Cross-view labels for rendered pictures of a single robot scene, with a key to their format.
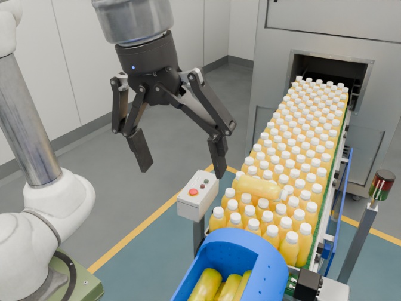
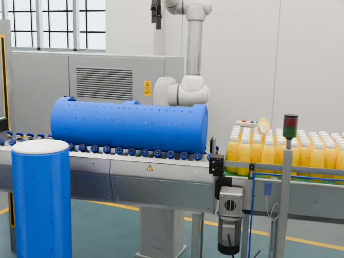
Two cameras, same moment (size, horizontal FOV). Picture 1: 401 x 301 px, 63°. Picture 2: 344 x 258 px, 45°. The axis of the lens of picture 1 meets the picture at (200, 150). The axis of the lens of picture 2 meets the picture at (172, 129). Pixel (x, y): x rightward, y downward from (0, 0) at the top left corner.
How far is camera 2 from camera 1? 2.36 m
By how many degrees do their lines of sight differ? 72
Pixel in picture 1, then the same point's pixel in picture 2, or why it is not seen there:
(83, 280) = not seen: hidden behind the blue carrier
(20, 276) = (157, 95)
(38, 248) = (168, 90)
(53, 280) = not seen: hidden behind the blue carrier
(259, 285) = (177, 110)
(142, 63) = not seen: outside the picture
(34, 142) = (190, 54)
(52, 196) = (185, 78)
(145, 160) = (157, 26)
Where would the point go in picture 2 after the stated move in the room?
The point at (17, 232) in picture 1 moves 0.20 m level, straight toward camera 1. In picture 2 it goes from (166, 80) to (147, 81)
